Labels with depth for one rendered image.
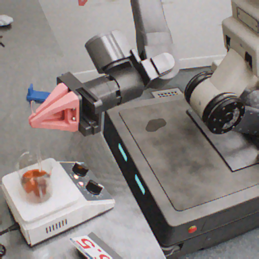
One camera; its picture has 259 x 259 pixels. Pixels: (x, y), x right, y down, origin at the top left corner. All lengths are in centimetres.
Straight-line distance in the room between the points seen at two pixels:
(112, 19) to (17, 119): 140
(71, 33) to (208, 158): 118
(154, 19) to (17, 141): 46
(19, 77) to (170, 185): 66
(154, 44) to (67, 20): 155
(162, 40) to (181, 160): 85
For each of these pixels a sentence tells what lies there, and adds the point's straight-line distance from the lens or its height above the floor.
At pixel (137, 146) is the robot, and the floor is 36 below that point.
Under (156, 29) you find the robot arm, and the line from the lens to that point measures 65.
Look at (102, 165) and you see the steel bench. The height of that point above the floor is 75.
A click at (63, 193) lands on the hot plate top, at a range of 67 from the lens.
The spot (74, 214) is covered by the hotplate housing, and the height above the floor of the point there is 80.
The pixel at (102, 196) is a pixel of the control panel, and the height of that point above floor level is 79.
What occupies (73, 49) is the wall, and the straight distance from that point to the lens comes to 226.
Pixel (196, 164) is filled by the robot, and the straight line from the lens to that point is 143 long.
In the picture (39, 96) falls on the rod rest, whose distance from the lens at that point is 102.
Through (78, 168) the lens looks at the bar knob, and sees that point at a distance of 75.
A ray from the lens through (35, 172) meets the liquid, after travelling 66.
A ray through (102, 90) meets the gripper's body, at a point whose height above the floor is 103.
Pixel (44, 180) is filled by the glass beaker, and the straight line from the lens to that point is 61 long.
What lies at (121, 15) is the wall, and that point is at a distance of 226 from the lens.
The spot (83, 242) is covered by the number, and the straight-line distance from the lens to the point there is 69.
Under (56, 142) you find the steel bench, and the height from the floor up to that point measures 75.
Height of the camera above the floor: 137
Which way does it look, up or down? 41 degrees down
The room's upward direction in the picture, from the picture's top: 7 degrees clockwise
